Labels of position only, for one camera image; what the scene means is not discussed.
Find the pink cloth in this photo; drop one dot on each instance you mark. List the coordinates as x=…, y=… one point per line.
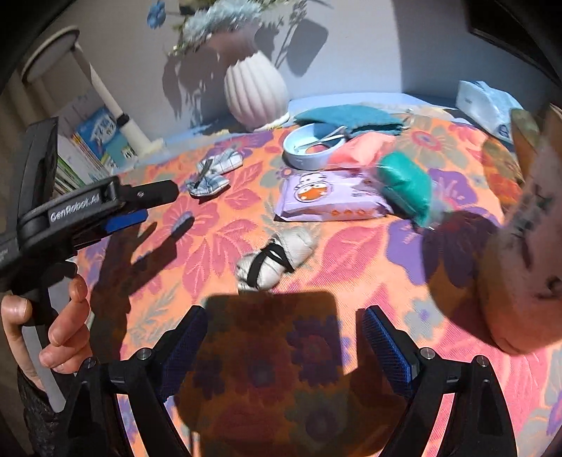
x=364, y=149

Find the pink ribbed vase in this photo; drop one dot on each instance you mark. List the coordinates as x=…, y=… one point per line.
x=254, y=96

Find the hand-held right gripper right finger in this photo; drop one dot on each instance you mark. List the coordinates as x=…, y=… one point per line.
x=390, y=351

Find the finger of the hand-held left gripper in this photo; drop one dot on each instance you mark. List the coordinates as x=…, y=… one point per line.
x=149, y=192
x=123, y=221

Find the white desk lamp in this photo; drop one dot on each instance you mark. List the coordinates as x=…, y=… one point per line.
x=131, y=132

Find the orange floral blanket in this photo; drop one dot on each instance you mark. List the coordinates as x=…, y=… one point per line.
x=351, y=263

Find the white blue tissue pack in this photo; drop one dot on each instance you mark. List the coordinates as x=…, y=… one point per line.
x=478, y=103

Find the purple wet wipes pack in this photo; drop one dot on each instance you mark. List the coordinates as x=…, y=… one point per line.
x=325, y=197

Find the beige soft roll black band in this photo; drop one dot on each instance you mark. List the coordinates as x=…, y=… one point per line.
x=298, y=246

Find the person's left hand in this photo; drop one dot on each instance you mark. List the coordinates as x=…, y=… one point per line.
x=72, y=334

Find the bamboo pen holder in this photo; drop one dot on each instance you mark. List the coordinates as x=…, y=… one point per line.
x=527, y=285

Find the artificial flower bouquet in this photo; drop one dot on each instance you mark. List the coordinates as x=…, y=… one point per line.
x=210, y=17

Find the row of books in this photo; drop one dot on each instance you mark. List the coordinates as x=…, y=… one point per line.
x=101, y=132

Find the green soft pouch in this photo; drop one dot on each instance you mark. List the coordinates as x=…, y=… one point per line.
x=406, y=189

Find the metal utensil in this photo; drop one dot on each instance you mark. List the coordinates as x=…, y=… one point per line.
x=329, y=134

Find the grey plaid cloth bow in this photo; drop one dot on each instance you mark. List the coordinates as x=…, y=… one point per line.
x=224, y=160

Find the teal towel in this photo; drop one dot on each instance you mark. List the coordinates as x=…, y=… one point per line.
x=347, y=116

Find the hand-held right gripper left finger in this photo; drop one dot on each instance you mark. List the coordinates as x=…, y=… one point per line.
x=184, y=351

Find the light blue bowl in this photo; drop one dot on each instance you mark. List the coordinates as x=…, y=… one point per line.
x=307, y=160

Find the person's left forearm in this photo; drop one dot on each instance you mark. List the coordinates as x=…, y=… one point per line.
x=39, y=426

